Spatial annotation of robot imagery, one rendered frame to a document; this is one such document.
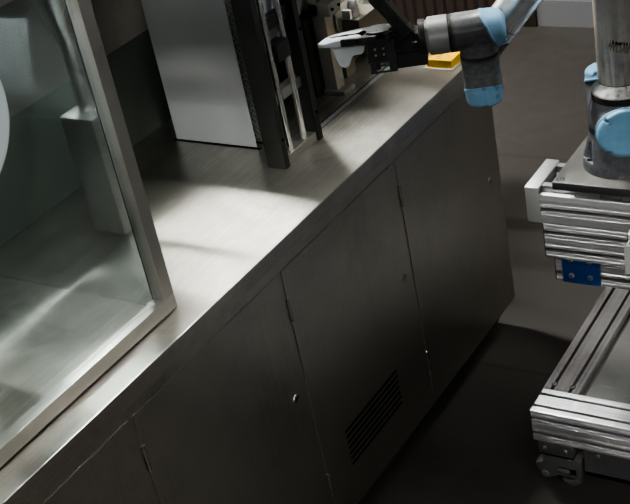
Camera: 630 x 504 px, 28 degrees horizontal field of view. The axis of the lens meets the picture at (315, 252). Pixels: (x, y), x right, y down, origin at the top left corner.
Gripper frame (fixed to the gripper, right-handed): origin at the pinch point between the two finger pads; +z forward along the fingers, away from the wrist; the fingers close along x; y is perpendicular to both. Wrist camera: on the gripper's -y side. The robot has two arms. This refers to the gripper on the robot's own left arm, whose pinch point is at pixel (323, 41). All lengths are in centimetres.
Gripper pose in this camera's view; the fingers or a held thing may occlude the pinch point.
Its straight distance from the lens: 250.1
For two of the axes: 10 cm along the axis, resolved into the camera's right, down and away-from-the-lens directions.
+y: 1.7, 9.1, 3.8
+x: 1.0, -4.0, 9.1
